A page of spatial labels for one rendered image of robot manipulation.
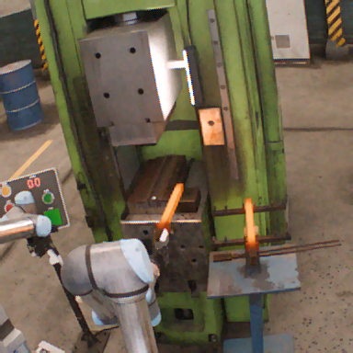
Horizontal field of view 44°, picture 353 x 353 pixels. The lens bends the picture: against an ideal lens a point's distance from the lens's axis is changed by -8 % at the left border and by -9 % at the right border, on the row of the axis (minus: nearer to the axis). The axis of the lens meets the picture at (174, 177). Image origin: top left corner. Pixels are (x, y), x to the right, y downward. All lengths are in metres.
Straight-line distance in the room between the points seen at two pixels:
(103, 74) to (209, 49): 0.45
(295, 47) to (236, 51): 5.27
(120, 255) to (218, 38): 1.09
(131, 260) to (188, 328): 1.54
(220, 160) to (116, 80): 0.60
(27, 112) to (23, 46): 3.14
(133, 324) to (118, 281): 0.13
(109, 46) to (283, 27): 5.41
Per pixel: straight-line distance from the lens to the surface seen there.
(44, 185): 2.19
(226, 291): 1.96
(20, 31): 9.48
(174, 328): 2.65
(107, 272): 1.13
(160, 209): 2.16
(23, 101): 6.56
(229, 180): 2.18
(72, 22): 2.08
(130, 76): 1.90
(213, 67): 1.97
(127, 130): 2.00
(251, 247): 1.72
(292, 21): 7.10
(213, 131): 2.05
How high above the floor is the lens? 2.09
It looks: 29 degrees down
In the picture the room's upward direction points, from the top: 11 degrees counter-clockwise
